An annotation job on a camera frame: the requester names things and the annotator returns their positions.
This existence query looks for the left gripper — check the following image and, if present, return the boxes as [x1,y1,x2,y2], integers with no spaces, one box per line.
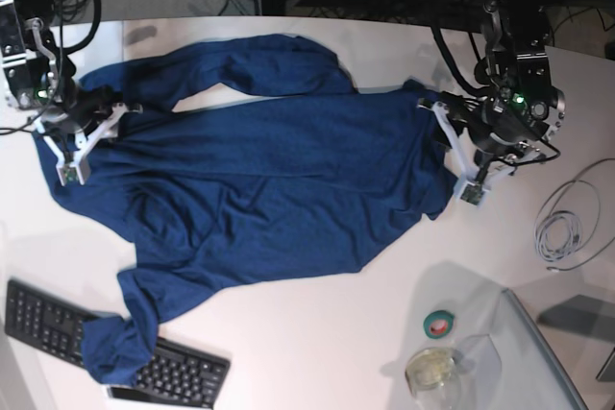
[439,91,533,172]

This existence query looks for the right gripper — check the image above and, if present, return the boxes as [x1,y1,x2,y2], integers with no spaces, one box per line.
[45,85,123,134]

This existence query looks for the dark blue t-shirt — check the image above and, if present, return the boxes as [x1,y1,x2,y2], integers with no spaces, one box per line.
[35,35,456,385]

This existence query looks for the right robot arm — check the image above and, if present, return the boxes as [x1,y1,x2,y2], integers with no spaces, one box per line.
[1,0,122,135]

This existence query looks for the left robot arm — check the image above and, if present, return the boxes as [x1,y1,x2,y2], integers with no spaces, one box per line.
[430,0,565,178]

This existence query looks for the green tape roll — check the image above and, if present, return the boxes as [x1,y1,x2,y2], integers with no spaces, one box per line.
[423,309,455,339]

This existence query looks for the clear tape dispenser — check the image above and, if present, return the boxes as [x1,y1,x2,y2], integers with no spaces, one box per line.
[405,347,462,409]

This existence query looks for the black computer keyboard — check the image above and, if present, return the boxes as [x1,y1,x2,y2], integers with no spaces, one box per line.
[5,279,231,409]

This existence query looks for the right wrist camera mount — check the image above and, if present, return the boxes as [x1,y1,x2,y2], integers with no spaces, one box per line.
[35,102,143,186]

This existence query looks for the coiled white cable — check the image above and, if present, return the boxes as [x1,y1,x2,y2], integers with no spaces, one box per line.
[533,157,615,274]

